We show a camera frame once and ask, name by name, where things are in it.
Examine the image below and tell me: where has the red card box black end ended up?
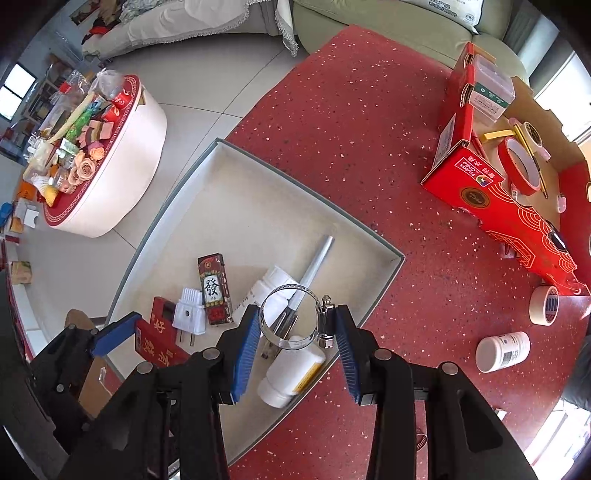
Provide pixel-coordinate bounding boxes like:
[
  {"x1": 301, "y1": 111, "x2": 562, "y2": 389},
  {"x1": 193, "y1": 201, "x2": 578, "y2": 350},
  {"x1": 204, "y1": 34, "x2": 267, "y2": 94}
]
[{"x1": 135, "y1": 319, "x2": 190, "y2": 368}]

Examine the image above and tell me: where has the white plug adapter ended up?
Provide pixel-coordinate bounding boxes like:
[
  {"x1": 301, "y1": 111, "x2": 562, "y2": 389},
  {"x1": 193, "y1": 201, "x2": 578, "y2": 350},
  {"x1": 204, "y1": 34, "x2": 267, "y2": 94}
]
[{"x1": 172, "y1": 287, "x2": 206, "y2": 346}]

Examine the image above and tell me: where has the metal hose clamp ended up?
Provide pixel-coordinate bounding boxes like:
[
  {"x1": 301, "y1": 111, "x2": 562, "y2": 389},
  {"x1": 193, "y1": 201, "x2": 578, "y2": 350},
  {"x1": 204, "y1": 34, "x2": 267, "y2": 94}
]
[
  {"x1": 259, "y1": 283, "x2": 335, "y2": 360},
  {"x1": 416, "y1": 428, "x2": 428, "y2": 452}
]

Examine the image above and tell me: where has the small white pill bottle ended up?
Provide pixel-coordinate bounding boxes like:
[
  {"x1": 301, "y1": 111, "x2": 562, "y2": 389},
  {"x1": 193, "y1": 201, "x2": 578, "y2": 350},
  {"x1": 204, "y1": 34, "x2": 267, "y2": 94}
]
[{"x1": 232, "y1": 265, "x2": 297, "y2": 326}]

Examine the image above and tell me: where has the red flat box gold text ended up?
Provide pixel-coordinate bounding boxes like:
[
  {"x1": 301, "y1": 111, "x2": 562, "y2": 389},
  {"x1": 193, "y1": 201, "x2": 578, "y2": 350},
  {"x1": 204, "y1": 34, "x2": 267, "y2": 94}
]
[{"x1": 150, "y1": 296, "x2": 176, "y2": 345}]

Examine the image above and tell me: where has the white bottle grey label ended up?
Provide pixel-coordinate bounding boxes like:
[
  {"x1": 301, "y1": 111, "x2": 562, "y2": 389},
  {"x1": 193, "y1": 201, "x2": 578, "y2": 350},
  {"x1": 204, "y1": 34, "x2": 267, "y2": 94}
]
[{"x1": 475, "y1": 331, "x2": 531, "y2": 373}]

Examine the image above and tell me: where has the red mahjong lighter box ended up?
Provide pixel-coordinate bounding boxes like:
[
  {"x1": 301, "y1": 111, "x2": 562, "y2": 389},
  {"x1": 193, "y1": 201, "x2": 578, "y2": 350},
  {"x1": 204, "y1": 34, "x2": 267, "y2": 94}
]
[{"x1": 197, "y1": 253, "x2": 232, "y2": 325}]

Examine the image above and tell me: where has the round white side table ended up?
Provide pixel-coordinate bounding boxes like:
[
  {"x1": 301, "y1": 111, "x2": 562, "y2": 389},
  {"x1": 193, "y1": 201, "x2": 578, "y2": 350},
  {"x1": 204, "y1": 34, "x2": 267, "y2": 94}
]
[{"x1": 23, "y1": 70, "x2": 167, "y2": 238}]

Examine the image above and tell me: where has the white bottle yellow label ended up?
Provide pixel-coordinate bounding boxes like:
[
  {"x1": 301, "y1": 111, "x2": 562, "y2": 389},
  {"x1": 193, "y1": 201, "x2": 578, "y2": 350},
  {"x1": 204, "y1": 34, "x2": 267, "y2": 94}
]
[{"x1": 257, "y1": 343, "x2": 325, "y2": 409}]

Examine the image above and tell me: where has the masking tape roll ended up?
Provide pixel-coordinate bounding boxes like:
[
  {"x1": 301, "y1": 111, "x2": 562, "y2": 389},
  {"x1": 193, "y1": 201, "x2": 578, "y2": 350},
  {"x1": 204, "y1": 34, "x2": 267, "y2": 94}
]
[{"x1": 529, "y1": 285, "x2": 560, "y2": 326}]

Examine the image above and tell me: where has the white tray grey rim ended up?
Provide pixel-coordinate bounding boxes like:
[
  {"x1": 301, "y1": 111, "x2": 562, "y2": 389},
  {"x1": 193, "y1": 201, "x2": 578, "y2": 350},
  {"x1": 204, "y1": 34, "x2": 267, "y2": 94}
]
[{"x1": 103, "y1": 138, "x2": 407, "y2": 468}]

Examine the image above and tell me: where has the silver pen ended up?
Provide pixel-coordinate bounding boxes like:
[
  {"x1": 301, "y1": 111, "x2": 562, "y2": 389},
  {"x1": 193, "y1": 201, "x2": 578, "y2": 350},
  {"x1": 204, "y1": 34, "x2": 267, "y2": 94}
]
[{"x1": 260, "y1": 234, "x2": 335, "y2": 361}]

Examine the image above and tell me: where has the large red cardboard box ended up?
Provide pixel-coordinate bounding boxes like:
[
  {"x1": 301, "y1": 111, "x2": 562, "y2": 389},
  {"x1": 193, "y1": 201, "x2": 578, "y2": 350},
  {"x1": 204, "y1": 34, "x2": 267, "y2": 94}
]
[{"x1": 421, "y1": 42, "x2": 590, "y2": 296}]

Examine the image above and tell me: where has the red tape roll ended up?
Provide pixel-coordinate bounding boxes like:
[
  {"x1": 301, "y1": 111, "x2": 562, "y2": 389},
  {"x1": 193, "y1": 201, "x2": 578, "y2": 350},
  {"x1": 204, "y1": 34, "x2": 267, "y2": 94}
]
[{"x1": 497, "y1": 137, "x2": 541, "y2": 196}]

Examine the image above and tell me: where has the tape roll inside box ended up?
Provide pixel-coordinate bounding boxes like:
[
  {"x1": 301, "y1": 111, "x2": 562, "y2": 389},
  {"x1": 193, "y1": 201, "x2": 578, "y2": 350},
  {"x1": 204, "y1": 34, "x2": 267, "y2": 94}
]
[{"x1": 509, "y1": 117, "x2": 551, "y2": 162}]

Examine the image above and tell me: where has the clear plastic container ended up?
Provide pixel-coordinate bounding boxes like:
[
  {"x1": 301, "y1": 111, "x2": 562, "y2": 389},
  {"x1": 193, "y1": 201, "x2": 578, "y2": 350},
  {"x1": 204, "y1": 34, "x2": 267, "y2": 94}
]
[{"x1": 470, "y1": 54, "x2": 516, "y2": 123}]

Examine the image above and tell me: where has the green sofa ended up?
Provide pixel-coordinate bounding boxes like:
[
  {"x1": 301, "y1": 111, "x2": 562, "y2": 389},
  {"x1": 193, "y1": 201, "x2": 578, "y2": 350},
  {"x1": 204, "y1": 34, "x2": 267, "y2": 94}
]
[{"x1": 293, "y1": 1, "x2": 529, "y2": 82}]

